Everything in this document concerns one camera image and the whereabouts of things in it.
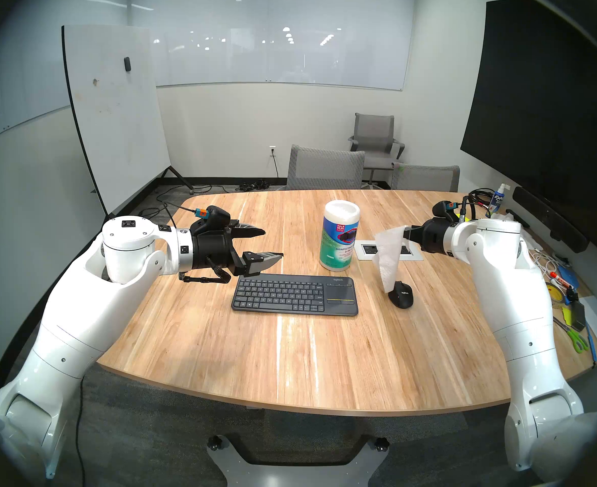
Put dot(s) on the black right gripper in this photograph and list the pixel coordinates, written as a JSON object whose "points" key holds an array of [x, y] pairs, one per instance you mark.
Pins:
{"points": [[435, 236]]}

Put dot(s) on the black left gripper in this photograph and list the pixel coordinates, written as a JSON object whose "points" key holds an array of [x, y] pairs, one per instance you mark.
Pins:
{"points": [[212, 250]]}

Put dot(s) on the white disinfecting wipe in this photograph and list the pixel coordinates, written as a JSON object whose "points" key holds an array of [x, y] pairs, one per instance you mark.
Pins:
{"points": [[390, 257]]}

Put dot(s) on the black Logitech mouse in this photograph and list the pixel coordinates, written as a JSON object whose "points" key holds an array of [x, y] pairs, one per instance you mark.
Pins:
{"points": [[402, 297]]}

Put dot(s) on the black Logitech keyboard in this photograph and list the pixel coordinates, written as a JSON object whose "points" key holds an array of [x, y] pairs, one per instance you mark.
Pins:
{"points": [[303, 298]]}

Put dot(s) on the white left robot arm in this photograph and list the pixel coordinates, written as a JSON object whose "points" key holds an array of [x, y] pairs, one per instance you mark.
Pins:
{"points": [[75, 313]]}

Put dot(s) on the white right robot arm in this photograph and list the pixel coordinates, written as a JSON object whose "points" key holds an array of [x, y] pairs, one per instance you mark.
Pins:
{"points": [[511, 298]]}

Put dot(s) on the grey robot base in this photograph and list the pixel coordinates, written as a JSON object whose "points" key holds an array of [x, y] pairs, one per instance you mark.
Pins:
{"points": [[298, 473]]}

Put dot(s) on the disinfecting wipes canister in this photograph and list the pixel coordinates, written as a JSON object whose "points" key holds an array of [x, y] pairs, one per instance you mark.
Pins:
{"points": [[339, 237]]}

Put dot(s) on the white table power outlet panel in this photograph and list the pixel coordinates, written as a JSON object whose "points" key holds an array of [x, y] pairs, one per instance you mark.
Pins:
{"points": [[367, 250]]}

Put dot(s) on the grey mesh office chair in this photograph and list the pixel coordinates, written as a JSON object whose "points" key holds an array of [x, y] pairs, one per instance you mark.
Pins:
{"points": [[325, 169], [425, 178]]}

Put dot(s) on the blue whiteboard cleaner spray bottle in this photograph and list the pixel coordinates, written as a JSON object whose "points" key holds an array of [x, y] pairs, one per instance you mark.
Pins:
{"points": [[496, 202]]}

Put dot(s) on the grey office chair with armrests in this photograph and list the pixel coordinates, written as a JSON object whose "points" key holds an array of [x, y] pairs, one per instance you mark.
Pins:
{"points": [[374, 132]]}

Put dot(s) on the black video conference bar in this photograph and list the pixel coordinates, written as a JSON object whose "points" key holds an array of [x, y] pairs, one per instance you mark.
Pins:
{"points": [[550, 218]]}

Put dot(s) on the orange capped marker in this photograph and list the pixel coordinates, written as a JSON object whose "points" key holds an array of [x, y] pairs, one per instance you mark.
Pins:
{"points": [[561, 276]]}

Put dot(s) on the yellow tape roll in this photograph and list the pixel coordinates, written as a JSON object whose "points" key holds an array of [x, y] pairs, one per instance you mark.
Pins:
{"points": [[558, 296]]}

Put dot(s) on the blue flat packet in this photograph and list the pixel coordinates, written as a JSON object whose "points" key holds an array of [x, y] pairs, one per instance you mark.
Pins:
{"points": [[570, 274]]}

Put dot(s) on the large black TV screen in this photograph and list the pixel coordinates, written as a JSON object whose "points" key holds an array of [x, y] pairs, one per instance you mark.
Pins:
{"points": [[547, 110]]}

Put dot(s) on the black and yellow box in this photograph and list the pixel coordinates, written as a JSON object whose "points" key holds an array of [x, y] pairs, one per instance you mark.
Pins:
{"points": [[577, 316]]}

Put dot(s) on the mobile whiteboard on stand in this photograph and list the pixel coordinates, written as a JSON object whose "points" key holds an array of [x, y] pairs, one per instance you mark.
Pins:
{"points": [[121, 115]]}

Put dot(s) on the blue pen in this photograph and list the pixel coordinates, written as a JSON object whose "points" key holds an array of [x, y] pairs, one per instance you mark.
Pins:
{"points": [[592, 343]]}

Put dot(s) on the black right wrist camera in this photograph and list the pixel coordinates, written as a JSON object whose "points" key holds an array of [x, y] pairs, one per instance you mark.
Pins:
{"points": [[443, 211]]}

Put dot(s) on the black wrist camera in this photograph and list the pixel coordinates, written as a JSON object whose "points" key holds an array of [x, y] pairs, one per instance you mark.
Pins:
{"points": [[212, 218], [443, 211]]}

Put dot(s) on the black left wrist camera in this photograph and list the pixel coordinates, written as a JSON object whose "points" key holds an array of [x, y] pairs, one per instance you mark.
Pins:
{"points": [[212, 218]]}

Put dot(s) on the glass wall whiteboard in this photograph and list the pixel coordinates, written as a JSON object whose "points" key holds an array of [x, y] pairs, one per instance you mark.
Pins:
{"points": [[268, 34]]}

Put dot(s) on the wall board with writing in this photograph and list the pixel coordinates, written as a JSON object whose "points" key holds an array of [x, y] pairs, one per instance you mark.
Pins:
{"points": [[14, 105]]}

